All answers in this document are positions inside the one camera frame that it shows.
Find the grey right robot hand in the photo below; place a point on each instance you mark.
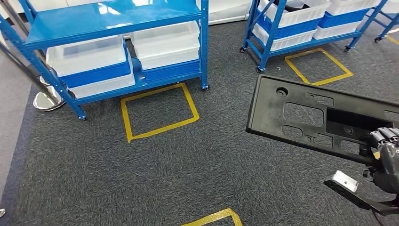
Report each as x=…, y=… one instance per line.
x=388, y=168

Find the black plastic plate bracket part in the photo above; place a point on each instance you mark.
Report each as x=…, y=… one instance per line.
x=268, y=115

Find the yellow floor tape square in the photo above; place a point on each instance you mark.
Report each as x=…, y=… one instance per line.
x=218, y=216
x=330, y=79
x=127, y=124

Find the black parts in bin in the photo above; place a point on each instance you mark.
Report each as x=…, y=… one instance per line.
x=290, y=6

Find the white car with red stripe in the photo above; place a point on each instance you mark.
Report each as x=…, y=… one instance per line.
x=224, y=12

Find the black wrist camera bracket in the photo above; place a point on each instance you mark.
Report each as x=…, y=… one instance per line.
x=364, y=201

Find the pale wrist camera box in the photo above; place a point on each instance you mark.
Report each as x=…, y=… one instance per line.
x=344, y=181

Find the metal stanchion post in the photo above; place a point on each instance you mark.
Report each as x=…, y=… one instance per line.
x=12, y=15
x=46, y=101

